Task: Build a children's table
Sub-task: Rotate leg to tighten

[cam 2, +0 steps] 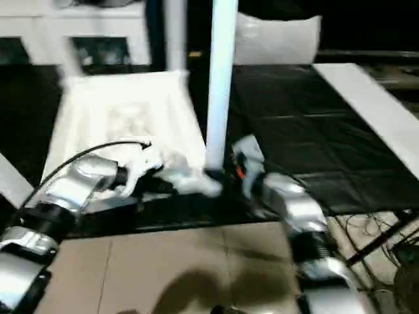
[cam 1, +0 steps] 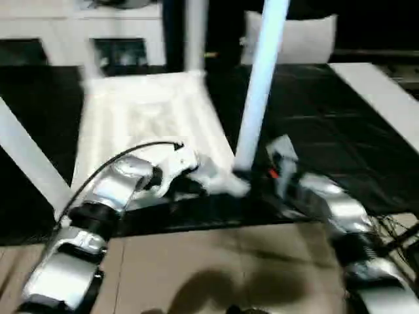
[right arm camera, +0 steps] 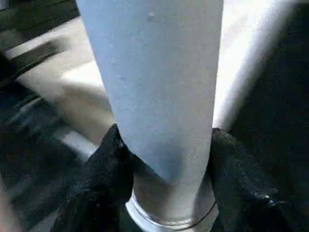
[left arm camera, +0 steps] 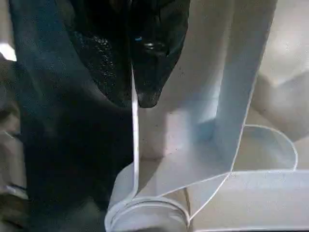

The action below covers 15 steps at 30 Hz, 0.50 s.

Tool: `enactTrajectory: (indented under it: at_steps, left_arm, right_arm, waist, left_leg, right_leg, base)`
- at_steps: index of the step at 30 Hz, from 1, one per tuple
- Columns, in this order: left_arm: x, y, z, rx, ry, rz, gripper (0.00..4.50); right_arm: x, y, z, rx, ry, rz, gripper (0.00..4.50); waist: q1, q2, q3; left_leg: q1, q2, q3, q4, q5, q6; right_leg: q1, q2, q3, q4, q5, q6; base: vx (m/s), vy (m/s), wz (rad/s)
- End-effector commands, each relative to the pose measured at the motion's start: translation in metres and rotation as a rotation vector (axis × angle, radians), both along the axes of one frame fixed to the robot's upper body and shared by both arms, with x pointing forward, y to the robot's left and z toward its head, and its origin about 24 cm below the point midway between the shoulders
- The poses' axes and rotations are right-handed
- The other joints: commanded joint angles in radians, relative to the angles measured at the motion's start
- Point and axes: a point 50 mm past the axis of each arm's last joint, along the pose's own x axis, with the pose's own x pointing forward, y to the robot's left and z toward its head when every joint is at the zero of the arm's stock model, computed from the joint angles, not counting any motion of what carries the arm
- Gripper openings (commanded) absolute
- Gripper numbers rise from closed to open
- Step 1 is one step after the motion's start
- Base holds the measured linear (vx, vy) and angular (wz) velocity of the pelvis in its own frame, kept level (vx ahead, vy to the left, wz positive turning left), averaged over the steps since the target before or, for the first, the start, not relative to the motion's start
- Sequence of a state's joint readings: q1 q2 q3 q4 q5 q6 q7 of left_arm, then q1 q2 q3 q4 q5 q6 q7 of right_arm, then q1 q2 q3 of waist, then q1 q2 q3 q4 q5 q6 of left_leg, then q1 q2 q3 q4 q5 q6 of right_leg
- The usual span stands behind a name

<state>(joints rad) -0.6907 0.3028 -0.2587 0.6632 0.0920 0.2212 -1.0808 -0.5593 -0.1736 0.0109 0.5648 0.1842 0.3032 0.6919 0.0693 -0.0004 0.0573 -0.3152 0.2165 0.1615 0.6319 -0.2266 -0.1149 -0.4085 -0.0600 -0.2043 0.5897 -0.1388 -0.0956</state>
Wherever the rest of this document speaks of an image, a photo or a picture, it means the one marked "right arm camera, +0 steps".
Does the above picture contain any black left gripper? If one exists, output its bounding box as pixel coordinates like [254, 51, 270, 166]
[0, 40, 66, 84]

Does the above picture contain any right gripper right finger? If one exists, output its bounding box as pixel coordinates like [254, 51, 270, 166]
[209, 128, 309, 232]

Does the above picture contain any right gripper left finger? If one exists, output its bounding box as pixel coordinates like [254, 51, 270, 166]
[57, 123, 136, 232]

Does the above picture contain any white plastic table top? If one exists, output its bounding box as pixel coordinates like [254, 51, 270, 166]
[4, 0, 294, 165]

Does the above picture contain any white plastic table leg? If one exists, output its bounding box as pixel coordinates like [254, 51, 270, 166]
[76, 0, 225, 232]

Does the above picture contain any black work mat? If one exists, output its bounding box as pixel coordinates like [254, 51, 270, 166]
[0, 0, 309, 232]

